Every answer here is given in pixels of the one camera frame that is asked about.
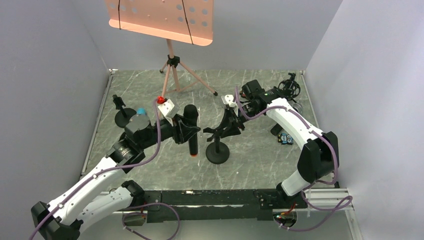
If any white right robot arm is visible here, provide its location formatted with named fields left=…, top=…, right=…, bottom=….
left=203, top=79, right=339, bottom=197

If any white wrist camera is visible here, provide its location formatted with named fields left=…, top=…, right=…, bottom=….
left=156, top=96, right=179, bottom=126
left=221, top=94, right=238, bottom=108

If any blue microphone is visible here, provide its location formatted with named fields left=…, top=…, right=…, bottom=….
left=136, top=107, right=147, bottom=116

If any pink music stand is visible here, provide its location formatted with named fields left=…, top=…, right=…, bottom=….
left=104, top=0, right=218, bottom=97

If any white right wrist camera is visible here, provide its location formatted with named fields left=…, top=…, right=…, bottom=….
left=221, top=94, right=238, bottom=108

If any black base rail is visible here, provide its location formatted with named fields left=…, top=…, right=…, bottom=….
left=122, top=188, right=306, bottom=223

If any black round-base mic stand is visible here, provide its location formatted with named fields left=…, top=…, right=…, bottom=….
left=203, top=127, right=230, bottom=165

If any black microphone orange ring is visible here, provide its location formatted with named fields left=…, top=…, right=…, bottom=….
left=183, top=104, right=200, bottom=157

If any small black mic stand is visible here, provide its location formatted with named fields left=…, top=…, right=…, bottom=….
left=112, top=94, right=137, bottom=128

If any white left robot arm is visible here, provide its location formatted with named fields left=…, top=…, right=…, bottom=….
left=31, top=105, right=200, bottom=240

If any black shock mount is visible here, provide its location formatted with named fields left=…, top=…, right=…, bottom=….
left=277, top=72, right=301, bottom=103

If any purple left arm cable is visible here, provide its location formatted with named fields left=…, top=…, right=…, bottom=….
left=28, top=100, right=182, bottom=240

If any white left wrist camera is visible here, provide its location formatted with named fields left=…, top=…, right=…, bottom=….
left=156, top=96, right=179, bottom=126

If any blue owl block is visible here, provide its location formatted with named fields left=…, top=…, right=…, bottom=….
left=277, top=132, right=294, bottom=145

